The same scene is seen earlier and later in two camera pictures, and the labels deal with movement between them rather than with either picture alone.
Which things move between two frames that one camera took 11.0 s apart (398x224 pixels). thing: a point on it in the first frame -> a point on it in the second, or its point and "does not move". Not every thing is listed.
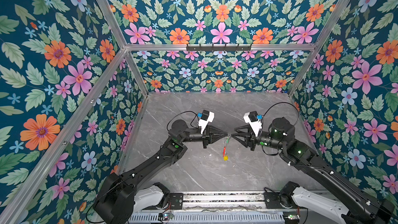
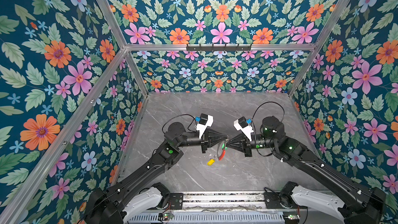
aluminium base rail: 246,201 does not move
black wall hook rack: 218,49 does not move
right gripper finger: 241,138 -> 238,144
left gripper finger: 216,135 does not move
